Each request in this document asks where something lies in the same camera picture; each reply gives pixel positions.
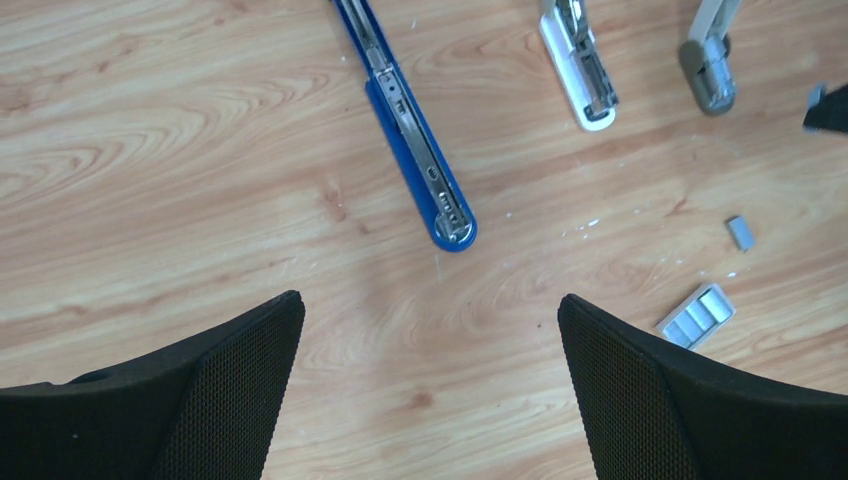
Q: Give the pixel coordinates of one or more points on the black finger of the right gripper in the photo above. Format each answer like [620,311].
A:
[827,110]

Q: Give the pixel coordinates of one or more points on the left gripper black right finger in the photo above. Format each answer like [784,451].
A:
[654,410]

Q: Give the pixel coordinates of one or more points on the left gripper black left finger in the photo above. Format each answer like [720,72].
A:
[205,407]

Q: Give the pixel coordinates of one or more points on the small silver stapler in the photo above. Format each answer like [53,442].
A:
[703,56]

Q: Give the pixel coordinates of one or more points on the grey staple strip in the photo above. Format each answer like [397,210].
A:
[741,233]

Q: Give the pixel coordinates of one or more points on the beige grey stapler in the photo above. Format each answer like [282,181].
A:
[570,42]

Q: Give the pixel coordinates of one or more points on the grey staple block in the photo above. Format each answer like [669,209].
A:
[697,318]

